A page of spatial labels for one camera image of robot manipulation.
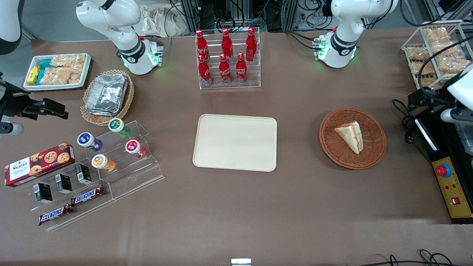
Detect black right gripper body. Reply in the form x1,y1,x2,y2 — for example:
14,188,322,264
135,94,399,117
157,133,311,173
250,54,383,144
0,81,31,120

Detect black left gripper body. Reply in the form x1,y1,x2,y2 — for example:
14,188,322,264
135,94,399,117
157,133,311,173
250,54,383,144
425,88,454,112

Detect white rectangular snack tray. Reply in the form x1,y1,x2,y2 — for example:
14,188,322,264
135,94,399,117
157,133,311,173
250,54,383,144
23,53,92,91

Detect light tan wicker basket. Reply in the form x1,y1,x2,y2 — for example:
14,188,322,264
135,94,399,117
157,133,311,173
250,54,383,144
80,69,135,126

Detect triangular wrapped sandwich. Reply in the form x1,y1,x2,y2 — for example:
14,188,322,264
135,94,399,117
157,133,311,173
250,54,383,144
334,121,364,154

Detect brown wicker basket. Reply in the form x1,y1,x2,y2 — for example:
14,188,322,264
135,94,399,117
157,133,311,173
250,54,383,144
319,108,387,170

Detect beige plastic tray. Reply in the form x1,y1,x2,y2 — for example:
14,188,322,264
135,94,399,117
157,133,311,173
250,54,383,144
193,114,278,173

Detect yellow snack packet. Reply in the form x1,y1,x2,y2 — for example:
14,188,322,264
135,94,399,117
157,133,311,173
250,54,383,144
27,65,41,85

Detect purple lid gum jar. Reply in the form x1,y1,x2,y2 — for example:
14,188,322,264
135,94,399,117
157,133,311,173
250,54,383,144
77,132,103,152

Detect red tartan cookie box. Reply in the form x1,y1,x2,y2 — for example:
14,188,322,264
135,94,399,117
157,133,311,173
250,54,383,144
4,143,76,187

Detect green lid gum jar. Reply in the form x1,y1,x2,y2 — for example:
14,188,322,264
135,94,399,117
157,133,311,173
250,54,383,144
108,117,132,139

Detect orange lid gum jar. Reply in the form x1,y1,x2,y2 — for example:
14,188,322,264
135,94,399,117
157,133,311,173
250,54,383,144
91,154,116,173

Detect small black box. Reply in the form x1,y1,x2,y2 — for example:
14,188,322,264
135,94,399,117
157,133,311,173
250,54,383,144
55,173,73,194
75,163,92,185
33,183,53,203

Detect red lid gum jar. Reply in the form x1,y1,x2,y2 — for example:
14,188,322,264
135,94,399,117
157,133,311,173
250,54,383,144
125,139,147,158

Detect black yellow emergency stop box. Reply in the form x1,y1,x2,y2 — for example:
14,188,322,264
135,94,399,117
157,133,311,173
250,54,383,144
414,107,473,225

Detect Snickers chocolate bar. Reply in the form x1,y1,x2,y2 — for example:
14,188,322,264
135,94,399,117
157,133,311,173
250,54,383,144
71,185,106,206
38,204,74,226

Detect clear acrylic stepped display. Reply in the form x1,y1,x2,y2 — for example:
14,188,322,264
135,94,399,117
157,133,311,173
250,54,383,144
15,120,165,233

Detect crumpled white cloth bag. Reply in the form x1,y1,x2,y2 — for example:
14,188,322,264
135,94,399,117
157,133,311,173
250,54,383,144
137,4,187,37

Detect red cola bottle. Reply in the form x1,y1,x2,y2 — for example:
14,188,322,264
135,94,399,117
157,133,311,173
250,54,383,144
235,53,248,84
218,54,232,85
245,27,258,62
195,29,210,62
221,28,234,60
198,54,213,86

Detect clear acrylic bottle rack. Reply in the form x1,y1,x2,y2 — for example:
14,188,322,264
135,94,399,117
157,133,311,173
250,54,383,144
195,27,262,90

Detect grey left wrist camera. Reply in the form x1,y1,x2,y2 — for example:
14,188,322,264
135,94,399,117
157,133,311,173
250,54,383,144
440,107,463,124

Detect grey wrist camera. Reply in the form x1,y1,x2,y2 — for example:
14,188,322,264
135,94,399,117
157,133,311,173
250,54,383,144
0,122,24,136
440,107,463,124

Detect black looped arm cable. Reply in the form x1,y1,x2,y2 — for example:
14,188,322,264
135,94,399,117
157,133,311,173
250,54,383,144
418,36,473,97

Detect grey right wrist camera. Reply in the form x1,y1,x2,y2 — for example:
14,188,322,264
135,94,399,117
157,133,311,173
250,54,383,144
0,122,24,136

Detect black cable with plug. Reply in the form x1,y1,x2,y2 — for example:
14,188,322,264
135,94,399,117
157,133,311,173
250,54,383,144
392,99,433,164

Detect white wire rack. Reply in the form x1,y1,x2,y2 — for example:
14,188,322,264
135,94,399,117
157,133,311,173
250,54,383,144
401,20,473,90

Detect black cables at arm base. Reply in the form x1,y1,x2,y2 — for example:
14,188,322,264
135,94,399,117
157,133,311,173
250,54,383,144
285,30,320,51

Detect thin grey cable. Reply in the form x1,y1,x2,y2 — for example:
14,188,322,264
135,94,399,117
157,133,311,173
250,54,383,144
154,34,173,57

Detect black cables on table edge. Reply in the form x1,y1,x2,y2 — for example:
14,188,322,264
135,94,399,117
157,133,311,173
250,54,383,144
347,249,463,266

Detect aluminium frame with cables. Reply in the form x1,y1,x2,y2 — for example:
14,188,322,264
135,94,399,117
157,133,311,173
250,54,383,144
174,0,335,33

